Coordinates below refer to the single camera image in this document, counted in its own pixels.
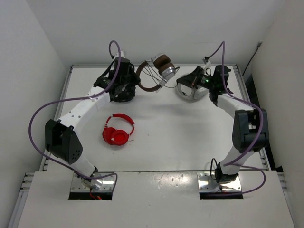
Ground black wall cable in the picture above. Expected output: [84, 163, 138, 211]
[242, 41, 262, 76]

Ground red headphones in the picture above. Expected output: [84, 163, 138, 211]
[102, 113, 135, 146]

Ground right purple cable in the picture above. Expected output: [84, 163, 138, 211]
[204, 40, 266, 197]

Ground brown silver headphones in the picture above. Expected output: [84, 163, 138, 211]
[135, 53, 179, 92]

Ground white grey headphones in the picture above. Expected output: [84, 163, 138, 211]
[176, 75, 209, 101]

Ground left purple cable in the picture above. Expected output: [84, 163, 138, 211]
[28, 40, 123, 188]

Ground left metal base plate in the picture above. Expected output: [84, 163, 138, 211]
[70, 172, 116, 193]

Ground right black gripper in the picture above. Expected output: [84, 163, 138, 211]
[177, 66, 217, 90]

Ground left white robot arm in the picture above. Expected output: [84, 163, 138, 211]
[45, 56, 141, 180]

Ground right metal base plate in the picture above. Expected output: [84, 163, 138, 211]
[197, 171, 242, 193]

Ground metal base plate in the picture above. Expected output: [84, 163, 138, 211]
[70, 172, 116, 193]
[197, 171, 242, 193]

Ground thin black headphone cable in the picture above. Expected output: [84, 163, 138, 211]
[142, 60, 179, 89]

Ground purple cable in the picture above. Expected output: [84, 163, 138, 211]
[204, 40, 266, 197]
[28, 40, 123, 188]

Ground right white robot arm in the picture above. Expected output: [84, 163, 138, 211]
[176, 65, 269, 183]

